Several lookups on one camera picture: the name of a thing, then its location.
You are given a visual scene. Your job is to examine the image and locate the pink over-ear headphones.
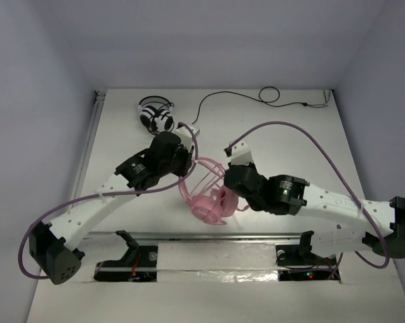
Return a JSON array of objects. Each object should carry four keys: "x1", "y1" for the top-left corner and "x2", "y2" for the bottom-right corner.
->
[{"x1": 178, "y1": 157, "x2": 250, "y2": 225}]

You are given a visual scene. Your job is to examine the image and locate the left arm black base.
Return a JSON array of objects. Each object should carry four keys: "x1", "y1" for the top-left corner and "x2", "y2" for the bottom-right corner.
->
[{"x1": 94, "y1": 230, "x2": 158, "y2": 283}]

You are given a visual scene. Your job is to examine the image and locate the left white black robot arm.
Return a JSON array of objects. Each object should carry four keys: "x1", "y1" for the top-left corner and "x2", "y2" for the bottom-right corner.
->
[{"x1": 24, "y1": 126, "x2": 198, "y2": 285}]

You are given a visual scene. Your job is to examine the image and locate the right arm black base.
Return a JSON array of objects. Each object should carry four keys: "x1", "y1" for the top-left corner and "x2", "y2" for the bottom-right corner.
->
[{"x1": 276, "y1": 231, "x2": 341, "y2": 283}]

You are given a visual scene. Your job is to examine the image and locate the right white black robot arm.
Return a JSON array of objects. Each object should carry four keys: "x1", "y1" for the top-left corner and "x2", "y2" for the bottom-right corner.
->
[{"x1": 224, "y1": 165, "x2": 405, "y2": 264}]

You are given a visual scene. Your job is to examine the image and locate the black white striped headphones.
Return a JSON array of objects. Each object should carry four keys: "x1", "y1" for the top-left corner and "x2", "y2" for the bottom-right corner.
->
[{"x1": 137, "y1": 96, "x2": 175, "y2": 135}]

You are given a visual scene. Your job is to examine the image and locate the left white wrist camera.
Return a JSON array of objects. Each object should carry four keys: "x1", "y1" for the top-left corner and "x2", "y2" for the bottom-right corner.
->
[{"x1": 172, "y1": 122, "x2": 200, "y2": 150}]

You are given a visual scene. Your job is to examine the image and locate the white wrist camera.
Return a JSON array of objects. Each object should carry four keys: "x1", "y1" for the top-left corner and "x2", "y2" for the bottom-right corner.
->
[
  {"x1": 224, "y1": 139, "x2": 254, "y2": 167},
  {"x1": 172, "y1": 122, "x2": 200, "y2": 150}
]

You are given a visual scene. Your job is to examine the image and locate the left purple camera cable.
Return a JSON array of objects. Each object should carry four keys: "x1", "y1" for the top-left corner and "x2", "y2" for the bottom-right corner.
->
[{"x1": 18, "y1": 122, "x2": 200, "y2": 280}]

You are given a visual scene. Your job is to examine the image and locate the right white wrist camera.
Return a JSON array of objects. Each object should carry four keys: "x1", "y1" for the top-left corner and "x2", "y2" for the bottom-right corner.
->
[{"x1": 224, "y1": 139, "x2": 254, "y2": 167}]

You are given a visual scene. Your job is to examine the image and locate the metal base rail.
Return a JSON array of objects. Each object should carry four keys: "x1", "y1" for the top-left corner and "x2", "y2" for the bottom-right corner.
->
[{"x1": 59, "y1": 230, "x2": 378, "y2": 274}]

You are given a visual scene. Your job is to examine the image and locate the black headphone cable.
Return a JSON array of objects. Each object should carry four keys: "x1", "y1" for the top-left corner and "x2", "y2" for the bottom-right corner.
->
[{"x1": 188, "y1": 86, "x2": 333, "y2": 127}]

